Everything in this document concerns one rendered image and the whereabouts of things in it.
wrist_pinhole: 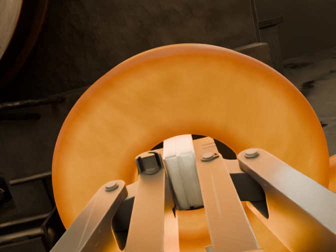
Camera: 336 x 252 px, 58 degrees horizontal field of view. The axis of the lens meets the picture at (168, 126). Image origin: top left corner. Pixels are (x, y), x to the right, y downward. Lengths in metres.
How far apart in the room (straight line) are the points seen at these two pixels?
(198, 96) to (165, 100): 0.02
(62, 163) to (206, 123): 0.08
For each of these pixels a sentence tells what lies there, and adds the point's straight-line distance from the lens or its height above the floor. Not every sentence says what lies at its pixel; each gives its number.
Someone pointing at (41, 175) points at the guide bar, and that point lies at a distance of 0.52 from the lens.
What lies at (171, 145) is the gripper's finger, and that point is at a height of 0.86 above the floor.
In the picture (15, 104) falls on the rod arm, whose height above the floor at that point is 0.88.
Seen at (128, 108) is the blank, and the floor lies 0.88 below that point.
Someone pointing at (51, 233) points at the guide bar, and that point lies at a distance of 0.46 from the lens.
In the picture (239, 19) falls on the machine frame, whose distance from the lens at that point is 0.52.
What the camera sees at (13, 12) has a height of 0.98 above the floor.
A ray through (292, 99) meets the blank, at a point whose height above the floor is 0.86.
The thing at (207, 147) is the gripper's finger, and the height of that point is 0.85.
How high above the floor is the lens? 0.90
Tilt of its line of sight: 15 degrees down
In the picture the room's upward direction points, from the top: 15 degrees counter-clockwise
